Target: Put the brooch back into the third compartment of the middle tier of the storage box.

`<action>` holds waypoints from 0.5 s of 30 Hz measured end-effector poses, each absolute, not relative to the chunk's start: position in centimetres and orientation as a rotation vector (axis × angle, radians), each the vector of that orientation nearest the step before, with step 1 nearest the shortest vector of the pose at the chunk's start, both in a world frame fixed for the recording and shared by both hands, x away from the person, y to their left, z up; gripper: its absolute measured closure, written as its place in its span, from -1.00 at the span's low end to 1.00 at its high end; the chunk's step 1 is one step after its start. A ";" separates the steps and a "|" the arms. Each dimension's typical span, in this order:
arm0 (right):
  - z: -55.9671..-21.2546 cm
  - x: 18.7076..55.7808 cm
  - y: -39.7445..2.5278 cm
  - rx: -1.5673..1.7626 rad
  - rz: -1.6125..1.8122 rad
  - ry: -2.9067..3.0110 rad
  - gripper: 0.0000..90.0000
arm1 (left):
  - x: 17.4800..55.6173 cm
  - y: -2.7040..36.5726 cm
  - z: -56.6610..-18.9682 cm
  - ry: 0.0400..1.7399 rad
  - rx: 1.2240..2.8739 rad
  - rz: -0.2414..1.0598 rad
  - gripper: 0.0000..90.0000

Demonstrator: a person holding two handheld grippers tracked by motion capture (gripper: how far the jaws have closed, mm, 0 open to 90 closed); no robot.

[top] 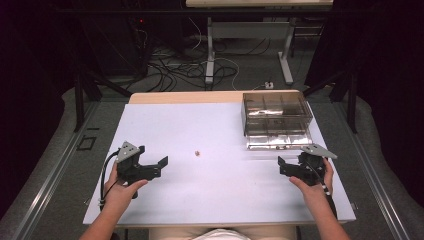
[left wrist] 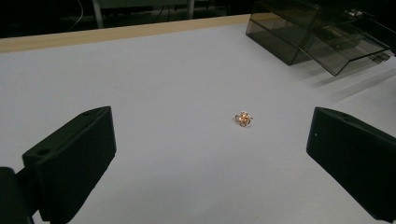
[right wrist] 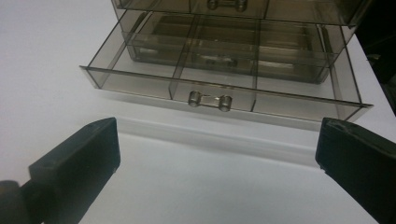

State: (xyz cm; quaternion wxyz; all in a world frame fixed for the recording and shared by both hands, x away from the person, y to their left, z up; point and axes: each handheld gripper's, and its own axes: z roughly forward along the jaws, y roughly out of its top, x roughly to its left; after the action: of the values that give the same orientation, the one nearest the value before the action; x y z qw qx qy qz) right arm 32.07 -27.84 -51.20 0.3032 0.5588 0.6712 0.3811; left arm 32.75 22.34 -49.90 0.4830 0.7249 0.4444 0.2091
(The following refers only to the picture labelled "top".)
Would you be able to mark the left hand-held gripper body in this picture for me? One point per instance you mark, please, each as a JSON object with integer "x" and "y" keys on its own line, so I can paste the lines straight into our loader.
{"x": 133, "y": 168}

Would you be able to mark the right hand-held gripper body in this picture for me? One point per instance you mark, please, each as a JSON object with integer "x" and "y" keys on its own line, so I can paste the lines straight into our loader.
{"x": 308, "y": 171}

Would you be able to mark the clear plastic drawer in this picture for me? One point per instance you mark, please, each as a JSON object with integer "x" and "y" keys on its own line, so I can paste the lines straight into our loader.
{"x": 280, "y": 141}

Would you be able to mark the brown transparent drawer organizer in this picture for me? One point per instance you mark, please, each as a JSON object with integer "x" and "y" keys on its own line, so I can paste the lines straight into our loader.
{"x": 276, "y": 113}

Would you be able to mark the person's right hand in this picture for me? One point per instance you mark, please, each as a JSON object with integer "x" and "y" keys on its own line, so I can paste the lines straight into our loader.
{"x": 316, "y": 195}

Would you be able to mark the person's left hand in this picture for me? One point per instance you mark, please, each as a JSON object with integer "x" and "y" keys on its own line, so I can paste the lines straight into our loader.
{"x": 117, "y": 195}

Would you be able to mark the white table mat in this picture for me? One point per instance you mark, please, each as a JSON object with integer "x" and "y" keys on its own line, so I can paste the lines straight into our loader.
{"x": 213, "y": 186}

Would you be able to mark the wooden table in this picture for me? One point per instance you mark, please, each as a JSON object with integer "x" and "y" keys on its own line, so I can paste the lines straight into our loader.
{"x": 183, "y": 97}

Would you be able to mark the person's beige pants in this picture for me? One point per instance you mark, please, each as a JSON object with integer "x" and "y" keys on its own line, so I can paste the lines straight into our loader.
{"x": 170, "y": 233}

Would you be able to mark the black metal stand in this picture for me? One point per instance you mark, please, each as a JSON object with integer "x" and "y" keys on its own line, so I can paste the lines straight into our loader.
{"x": 351, "y": 100}
{"x": 79, "y": 100}

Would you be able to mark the white power strip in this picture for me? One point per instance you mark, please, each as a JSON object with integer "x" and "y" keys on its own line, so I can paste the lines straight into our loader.
{"x": 269, "y": 85}

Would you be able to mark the person's white shirt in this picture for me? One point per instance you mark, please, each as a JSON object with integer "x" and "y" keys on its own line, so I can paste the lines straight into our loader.
{"x": 221, "y": 235}

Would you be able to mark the dark equipment with red light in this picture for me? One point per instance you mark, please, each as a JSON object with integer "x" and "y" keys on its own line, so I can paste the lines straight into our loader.
{"x": 140, "y": 40}

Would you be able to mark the dark curtain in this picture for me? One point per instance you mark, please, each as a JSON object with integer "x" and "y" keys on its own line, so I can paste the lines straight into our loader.
{"x": 393, "y": 66}
{"x": 30, "y": 83}

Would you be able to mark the white desk with metal legs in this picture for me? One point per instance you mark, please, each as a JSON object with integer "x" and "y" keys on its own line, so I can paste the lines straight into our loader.
{"x": 250, "y": 30}

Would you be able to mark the black floor hatch frame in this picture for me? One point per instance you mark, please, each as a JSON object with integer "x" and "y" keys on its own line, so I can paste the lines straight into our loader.
{"x": 79, "y": 143}

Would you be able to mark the metal floor rail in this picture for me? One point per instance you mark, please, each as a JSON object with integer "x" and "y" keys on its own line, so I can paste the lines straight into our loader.
{"x": 376, "y": 186}
{"x": 50, "y": 186}

